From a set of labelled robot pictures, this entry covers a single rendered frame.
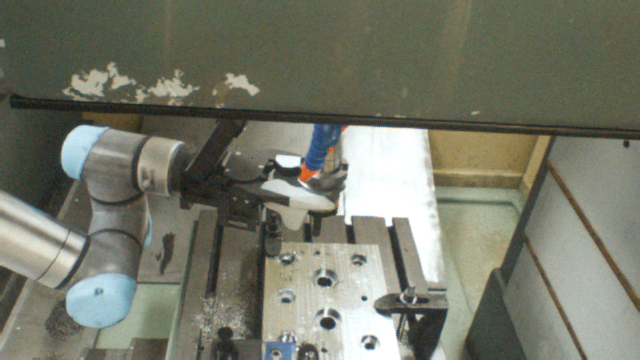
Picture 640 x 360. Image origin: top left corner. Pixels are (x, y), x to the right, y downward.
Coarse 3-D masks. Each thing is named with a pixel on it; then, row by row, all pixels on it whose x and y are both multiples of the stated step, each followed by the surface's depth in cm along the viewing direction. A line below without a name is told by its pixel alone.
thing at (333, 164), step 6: (336, 150) 69; (330, 156) 69; (336, 156) 69; (330, 162) 69; (336, 162) 69; (324, 168) 69; (330, 168) 69; (336, 168) 70; (324, 174) 70; (330, 174) 70
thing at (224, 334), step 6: (222, 330) 56; (228, 330) 56; (222, 336) 55; (228, 336) 56; (222, 342) 56; (228, 342) 56; (222, 348) 57; (228, 348) 57; (222, 354) 57; (228, 354) 57
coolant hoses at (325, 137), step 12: (312, 132) 48; (324, 132) 46; (336, 132) 49; (312, 144) 48; (324, 144) 48; (336, 144) 51; (312, 156) 49; (324, 156) 49; (312, 168) 50; (300, 180) 55
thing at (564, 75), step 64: (0, 0) 25; (64, 0) 26; (128, 0) 26; (192, 0) 26; (256, 0) 26; (320, 0) 26; (384, 0) 26; (448, 0) 26; (512, 0) 27; (576, 0) 27; (0, 64) 28; (64, 64) 27; (128, 64) 28; (192, 64) 28; (256, 64) 28; (320, 64) 28; (384, 64) 28; (448, 64) 28; (512, 64) 29; (576, 64) 29; (448, 128) 31; (512, 128) 31; (576, 128) 32
